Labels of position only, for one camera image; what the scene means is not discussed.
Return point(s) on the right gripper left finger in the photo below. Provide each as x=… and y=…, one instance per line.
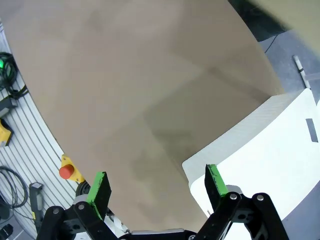
x=98, y=190

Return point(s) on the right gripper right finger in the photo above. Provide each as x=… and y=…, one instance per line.
x=216, y=185

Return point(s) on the yellow emergency stop button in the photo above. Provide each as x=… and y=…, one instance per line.
x=75, y=175
x=5, y=133

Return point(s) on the white foam block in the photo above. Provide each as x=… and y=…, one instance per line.
x=250, y=162

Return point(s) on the black handheld pendant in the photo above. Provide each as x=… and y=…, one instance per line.
x=36, y=200

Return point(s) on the ribbed grey mounting plate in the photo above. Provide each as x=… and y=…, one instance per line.
x=37, y=140

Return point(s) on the small black adapter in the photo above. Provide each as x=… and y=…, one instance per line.
x=7, y=230

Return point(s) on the grey handheld enabling device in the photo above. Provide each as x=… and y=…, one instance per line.
x=7, y=107

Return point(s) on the white tube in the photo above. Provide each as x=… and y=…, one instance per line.
x=298, y=65

